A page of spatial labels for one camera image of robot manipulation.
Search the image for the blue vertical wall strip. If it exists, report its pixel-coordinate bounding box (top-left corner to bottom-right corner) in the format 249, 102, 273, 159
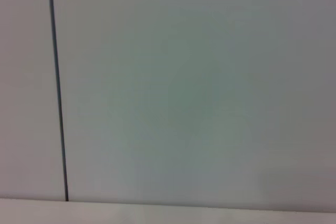
46, 0, 70, 202

